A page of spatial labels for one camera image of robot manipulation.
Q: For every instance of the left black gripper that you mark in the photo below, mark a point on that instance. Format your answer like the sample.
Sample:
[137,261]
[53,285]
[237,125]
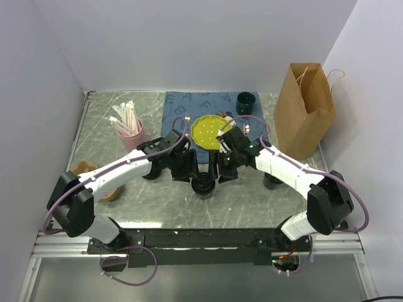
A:
[191,169]

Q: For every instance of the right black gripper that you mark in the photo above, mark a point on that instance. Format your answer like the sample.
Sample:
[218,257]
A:
[213,160]

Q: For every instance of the black coffee cup lid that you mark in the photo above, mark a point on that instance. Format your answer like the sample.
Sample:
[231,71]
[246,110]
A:
[203,186]

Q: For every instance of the dark transparent coffee cup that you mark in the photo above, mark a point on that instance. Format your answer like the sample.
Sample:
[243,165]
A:
[204,195]

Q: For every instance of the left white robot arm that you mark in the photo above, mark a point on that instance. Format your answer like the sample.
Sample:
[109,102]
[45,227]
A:
[74,197]

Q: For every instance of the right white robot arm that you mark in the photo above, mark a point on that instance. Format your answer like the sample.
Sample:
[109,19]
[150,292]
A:
[328,201]

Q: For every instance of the yellow dotted plate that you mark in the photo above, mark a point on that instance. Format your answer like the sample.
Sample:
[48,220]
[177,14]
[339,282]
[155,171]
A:
[205,129]

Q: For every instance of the stack of black lids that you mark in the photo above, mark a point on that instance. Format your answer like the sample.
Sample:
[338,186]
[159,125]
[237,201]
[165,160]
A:
[153,174]

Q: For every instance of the silver spoon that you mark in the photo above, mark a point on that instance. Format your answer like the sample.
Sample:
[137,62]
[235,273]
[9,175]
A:
[246,129]

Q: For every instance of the small cartoon figurine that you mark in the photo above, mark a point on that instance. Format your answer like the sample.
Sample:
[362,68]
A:
[226,116]

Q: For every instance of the silver fork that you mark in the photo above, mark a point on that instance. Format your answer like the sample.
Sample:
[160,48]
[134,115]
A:
[188,119]

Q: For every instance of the blue alphabet placemat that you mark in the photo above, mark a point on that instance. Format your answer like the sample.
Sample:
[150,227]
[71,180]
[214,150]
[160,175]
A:
[198,104]

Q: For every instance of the dark green mug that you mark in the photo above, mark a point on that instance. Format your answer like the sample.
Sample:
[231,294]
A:
[245,103]

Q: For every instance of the black cup stack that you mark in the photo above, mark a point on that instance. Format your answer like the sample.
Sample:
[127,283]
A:
[270,182]

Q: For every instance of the pink straw holder cup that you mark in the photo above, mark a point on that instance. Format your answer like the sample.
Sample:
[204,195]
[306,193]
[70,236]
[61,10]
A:
[130,143]

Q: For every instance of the white wrapped straws bundle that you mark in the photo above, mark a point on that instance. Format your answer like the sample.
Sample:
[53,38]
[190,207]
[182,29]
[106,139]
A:
[128,123]

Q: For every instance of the brown paper bag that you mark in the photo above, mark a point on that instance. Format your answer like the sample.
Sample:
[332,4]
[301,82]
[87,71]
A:
[304,111]

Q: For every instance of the brown cardboard cup carrier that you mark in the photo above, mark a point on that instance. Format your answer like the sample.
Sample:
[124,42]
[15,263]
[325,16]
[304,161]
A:
[85,166]

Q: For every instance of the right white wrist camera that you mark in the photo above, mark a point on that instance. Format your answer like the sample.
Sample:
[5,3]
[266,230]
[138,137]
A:
[226,140]

